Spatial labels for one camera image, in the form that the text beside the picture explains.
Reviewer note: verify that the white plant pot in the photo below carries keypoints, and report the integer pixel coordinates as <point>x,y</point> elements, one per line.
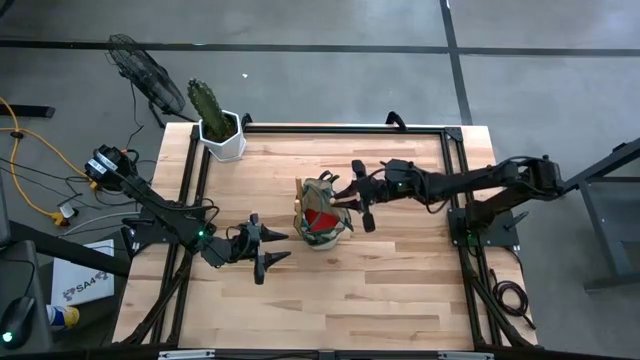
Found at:
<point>230,147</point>

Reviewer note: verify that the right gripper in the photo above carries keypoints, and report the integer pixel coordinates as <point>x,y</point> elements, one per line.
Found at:
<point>372,187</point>

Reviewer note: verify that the blue yellow spray can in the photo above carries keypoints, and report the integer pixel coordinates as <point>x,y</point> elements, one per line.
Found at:
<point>67,316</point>

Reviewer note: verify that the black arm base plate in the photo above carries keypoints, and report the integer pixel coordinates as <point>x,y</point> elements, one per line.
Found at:
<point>145,236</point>
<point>500,235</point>

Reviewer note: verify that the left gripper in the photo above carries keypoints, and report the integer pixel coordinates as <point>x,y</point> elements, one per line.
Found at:
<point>247,245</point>

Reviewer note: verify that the black desk frame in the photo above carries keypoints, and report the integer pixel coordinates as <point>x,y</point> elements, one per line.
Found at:
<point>607,235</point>

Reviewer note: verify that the silver metal bracket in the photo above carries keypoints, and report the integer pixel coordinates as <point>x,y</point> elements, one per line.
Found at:
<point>465,355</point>
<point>185,354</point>

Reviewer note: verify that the white cardboard box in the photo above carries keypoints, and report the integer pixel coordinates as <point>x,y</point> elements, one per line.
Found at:
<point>82,275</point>

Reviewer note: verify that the red garden glove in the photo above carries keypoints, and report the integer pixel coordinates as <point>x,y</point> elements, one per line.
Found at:
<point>320,220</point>

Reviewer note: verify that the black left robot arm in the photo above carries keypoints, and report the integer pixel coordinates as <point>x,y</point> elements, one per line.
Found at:
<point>150,200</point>

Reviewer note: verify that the green cactus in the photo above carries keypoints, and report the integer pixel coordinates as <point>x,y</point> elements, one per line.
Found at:
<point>205,105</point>

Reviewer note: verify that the black computer mouse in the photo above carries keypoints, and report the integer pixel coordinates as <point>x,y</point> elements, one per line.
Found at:
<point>17,320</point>

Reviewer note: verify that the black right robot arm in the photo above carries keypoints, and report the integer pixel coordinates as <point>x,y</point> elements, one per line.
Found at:
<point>465,180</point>

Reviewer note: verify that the beige green gardening bag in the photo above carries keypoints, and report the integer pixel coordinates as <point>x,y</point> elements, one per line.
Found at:
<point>320,239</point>

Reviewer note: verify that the black floor fan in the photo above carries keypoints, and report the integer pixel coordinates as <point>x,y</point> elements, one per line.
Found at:
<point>145,75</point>

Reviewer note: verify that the black aluminium table frame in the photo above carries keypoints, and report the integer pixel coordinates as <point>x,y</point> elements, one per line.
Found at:
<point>325,129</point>

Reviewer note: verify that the black side desk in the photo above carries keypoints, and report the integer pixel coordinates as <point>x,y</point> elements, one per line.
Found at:
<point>25,270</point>

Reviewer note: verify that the black table clamp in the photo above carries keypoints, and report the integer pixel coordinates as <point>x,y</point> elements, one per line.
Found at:
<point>247,120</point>
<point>396,120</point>

